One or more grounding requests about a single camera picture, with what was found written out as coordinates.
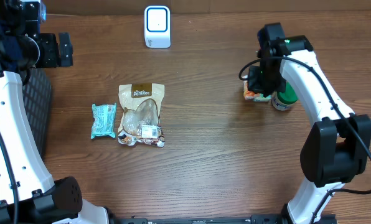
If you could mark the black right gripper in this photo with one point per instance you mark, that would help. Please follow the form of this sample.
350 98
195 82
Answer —
255 86

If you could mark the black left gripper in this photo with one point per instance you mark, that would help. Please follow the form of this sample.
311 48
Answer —
65 49

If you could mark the orange snack packet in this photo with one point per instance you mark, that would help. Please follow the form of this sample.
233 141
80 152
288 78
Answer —
250 95

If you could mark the green lid jar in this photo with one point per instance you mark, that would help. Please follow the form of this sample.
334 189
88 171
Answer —
284 100

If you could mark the beige snack pouch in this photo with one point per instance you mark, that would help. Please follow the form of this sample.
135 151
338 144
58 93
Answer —
140 122

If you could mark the teal tissue packet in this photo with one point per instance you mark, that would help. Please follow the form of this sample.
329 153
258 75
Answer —
263 98

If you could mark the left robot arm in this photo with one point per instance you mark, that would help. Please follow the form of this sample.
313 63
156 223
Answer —
28 192

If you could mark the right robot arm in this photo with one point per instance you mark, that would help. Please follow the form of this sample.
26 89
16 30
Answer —
335 156

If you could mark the white barcode scanner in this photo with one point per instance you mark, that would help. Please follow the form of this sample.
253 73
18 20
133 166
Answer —
157 27

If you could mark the grey plastic mesh basket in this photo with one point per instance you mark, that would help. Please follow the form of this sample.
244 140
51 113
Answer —
37 97

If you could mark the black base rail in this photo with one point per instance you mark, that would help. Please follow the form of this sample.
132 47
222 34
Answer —
198 221

